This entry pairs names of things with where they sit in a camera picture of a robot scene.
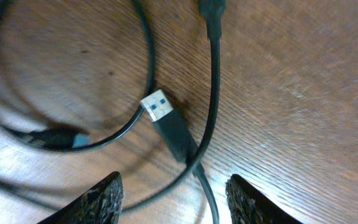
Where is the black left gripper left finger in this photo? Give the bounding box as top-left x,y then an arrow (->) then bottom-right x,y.
41,171 -> 124,224

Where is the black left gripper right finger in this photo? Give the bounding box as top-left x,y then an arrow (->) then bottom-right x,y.
226,174 -> 301,224

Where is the thin black micro-USB cable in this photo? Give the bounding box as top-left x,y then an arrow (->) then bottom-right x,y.
0,0 -> 157,153

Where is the thick black USB cable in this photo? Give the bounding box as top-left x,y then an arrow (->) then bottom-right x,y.
0,0 -> 227,224

